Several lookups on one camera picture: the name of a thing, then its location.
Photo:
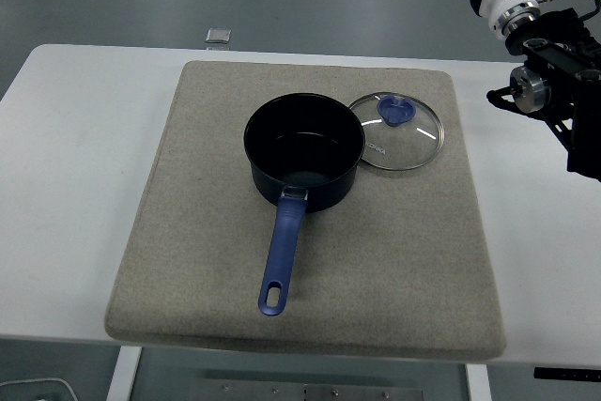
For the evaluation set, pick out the glass pot lid blue knob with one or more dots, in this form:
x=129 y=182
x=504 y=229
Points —
x=404 y=143

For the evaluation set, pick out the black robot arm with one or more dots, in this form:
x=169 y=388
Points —
x=584 y=128

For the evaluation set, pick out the beige fabric mat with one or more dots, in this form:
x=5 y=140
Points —
x=399 y=255

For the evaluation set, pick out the small silver floor plate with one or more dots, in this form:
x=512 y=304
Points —
x=218 y=35

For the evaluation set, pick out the black label strip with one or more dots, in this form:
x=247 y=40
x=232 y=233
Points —
x=568 y=373

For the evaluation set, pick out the white table leg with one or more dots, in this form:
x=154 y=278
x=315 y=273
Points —
x=123 y=375
x=478 y=384

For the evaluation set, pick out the grey metal plate with screws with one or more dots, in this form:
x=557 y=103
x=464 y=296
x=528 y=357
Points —
x=305 y=391

